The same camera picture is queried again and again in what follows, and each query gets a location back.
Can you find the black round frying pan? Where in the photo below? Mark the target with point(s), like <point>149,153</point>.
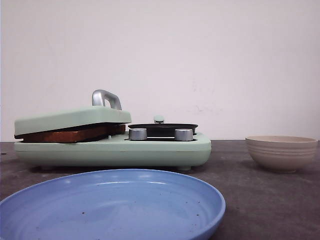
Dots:
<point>161,129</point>

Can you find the mint green breakfast maker base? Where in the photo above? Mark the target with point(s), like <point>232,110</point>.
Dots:
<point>118,151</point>

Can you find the blue round plate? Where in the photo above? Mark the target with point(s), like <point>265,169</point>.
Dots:
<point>119,204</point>

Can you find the left silver control knob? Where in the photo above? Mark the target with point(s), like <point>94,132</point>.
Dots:
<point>138,134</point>

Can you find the breakfast maker hinged lid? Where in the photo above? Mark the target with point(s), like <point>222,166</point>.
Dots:
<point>106,108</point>

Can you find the silver control knob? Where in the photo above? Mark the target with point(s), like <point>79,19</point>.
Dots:
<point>183,134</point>
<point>138,134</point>

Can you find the beige ribbed bowl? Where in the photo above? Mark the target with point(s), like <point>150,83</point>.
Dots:
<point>284,154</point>

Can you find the right silver control knob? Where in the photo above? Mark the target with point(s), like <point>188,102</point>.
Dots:
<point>183,134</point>

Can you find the white bread slice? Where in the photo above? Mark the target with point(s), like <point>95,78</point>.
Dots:
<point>65,136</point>
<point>119,129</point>

